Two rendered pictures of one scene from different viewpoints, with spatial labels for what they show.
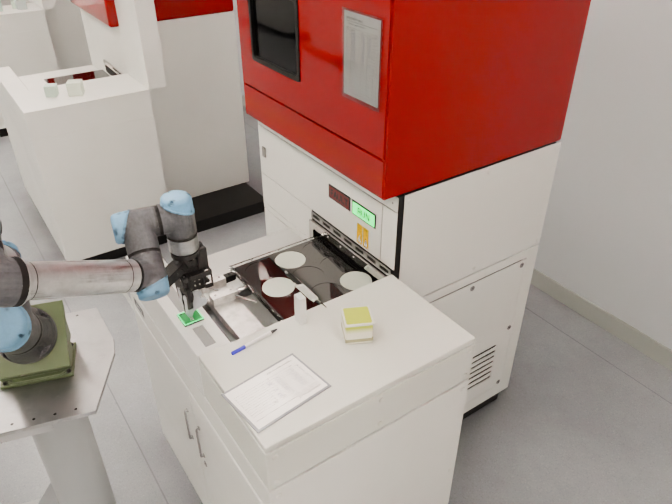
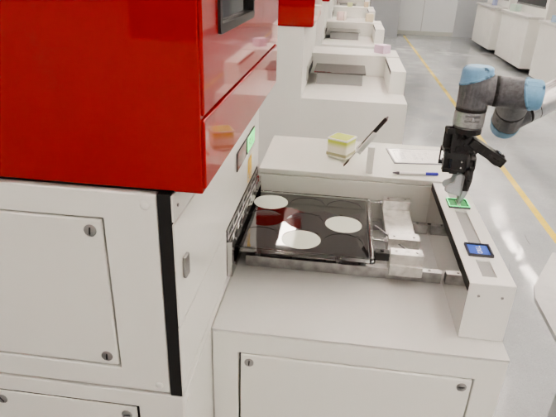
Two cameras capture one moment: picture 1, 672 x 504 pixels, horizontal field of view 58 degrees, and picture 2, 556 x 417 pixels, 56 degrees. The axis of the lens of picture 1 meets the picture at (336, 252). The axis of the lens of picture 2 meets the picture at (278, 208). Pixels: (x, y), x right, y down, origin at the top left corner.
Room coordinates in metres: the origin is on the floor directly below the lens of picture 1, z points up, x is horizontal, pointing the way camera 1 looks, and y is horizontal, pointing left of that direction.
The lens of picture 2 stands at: (2.57, 0.88, 1.54)
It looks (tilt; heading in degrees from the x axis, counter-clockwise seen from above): 25 degrees down; 221
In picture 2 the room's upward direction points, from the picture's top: 2 degrees clockwise
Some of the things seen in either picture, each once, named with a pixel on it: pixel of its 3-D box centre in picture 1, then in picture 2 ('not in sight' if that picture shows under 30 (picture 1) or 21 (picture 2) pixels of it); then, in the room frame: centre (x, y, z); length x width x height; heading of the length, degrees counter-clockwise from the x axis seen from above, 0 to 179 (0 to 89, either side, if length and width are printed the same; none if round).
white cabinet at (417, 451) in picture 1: (285, 420); (345, 349); (1.40, 0.17, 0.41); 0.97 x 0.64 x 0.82; 35
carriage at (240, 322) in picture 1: (236, 317); (399, 237); (1.39, 0.30, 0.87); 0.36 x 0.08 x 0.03; 35
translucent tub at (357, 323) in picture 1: (357, 325); (341, 146); (1.19, -0.05, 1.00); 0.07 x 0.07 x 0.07; 8
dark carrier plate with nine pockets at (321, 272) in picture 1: (308, 276); (304, 221); (1.55, 0.09, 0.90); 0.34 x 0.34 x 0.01; 35
